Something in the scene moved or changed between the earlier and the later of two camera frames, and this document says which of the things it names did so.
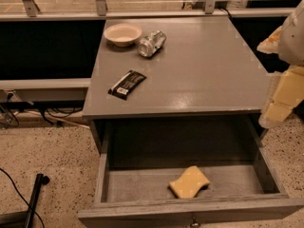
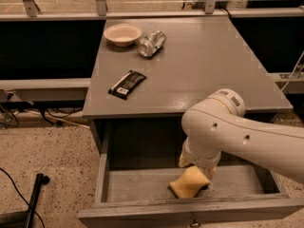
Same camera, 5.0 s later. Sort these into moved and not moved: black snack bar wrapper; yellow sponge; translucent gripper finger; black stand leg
Moved: translucent gripper finger
Not moved: black stand leg; black snack bar wrapper; yellow sponge
